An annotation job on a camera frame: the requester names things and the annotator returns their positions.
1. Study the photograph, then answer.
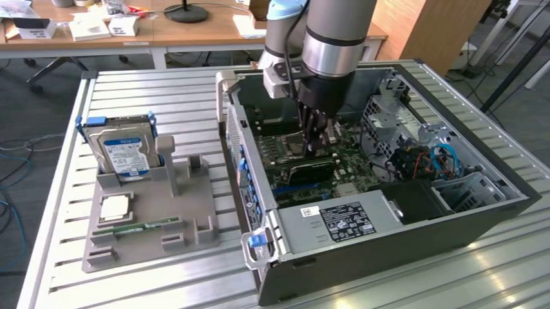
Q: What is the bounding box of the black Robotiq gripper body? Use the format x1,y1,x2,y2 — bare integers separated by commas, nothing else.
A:
295,74,353,118

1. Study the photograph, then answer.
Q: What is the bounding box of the white booklet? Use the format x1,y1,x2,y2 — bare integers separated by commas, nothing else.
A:
232,14,268,39

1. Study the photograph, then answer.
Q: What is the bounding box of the orange wire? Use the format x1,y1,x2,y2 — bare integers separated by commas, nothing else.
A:
411,151,431,180

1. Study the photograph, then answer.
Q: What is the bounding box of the installed dark RAM stick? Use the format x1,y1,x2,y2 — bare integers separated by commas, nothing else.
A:
273,156,336,170

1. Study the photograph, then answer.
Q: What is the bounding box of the grey power supply unit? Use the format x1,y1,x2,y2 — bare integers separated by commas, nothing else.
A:
273,189,404,255

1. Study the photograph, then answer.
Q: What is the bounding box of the white box with black print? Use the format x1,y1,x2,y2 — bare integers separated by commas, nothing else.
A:
15,18,57,40

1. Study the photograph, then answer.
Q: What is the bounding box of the black lamp base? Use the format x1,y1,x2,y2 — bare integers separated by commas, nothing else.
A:
162,0,210,23

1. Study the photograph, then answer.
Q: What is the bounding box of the black graphics card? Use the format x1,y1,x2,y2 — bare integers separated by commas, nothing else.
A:
285,160,336,188

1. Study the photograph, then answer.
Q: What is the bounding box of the blue wire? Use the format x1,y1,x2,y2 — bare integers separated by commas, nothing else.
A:
428,144,464,180

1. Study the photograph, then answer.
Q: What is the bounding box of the black open PC case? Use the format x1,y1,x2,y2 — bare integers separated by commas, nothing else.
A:
213,62,541,306

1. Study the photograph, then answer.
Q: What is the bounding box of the blue expansion slot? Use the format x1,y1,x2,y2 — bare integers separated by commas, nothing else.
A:
272,183,321,197

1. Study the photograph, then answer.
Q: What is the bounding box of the metal socket cover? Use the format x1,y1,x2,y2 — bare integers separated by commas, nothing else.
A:
325,124,344,144

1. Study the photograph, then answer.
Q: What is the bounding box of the grey latch with blue clip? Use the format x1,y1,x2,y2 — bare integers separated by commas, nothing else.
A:
240,227,276,270

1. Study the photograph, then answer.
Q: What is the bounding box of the black tripod pole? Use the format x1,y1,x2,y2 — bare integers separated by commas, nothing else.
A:
479,32,550,113

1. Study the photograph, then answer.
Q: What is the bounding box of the white floor cable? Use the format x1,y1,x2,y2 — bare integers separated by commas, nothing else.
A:
0,134,64,153

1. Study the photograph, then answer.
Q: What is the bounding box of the CPU socket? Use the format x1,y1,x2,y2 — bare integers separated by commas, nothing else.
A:
278,133,308,159

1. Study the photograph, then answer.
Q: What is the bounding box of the wooden cabinet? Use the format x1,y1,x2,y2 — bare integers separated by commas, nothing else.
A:
367,0,491,78

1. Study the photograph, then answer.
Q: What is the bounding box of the brown cardboard box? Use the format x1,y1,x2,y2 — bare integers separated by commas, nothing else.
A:
248,0,270,22

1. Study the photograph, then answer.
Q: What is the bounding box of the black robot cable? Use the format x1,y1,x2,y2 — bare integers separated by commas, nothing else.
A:
282,0,311,100

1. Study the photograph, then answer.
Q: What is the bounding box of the black chair base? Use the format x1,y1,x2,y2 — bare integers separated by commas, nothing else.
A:
24,57,90,94

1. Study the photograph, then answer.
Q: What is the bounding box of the small white printed box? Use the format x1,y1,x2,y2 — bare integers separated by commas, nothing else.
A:
106,15,141,37

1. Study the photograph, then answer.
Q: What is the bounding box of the silver CPU chip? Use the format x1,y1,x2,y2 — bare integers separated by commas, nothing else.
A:
98,194,132,223

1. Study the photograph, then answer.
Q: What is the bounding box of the green RAM stick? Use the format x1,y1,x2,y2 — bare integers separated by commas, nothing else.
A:
93,217,181,236

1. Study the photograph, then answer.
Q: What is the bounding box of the grey parts rack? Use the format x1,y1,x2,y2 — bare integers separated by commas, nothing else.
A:
81,135,222,274

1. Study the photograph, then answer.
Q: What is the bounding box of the green motherboard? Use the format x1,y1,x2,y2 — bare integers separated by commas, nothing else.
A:
252,115,380,207

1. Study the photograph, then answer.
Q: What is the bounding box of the metal drive cage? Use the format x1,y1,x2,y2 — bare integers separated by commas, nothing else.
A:
359,94,432,155

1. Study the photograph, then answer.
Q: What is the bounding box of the metal disk bay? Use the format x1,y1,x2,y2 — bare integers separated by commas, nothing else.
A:
431,171,508,214

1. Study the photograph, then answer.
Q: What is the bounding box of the white table frame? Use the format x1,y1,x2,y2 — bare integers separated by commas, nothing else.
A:
467,0,550,91

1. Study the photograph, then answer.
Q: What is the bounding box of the open white cardboard box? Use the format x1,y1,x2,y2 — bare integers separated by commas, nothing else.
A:
68,12,112,42

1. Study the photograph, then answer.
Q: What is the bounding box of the blue floor cable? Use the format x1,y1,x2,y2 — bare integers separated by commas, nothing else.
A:
0,154,33,274

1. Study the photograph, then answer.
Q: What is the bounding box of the hard disk in blue caddy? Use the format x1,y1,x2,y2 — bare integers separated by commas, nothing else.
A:
76,111,160,181

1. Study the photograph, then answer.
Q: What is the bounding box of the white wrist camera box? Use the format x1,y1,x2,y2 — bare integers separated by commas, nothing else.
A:
261,62,301,99

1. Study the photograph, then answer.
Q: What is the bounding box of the wooden desk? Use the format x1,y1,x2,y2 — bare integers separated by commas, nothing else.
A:
0,0,387,70

